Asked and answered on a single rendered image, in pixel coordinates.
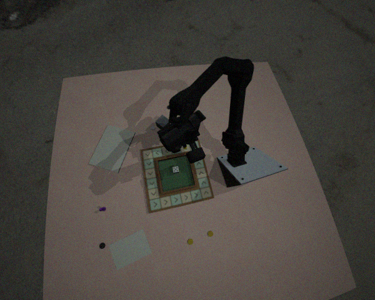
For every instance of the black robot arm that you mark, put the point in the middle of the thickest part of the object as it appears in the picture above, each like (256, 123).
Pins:
(239, 74)

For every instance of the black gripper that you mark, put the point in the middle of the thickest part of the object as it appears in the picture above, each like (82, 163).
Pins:
(196, 154)

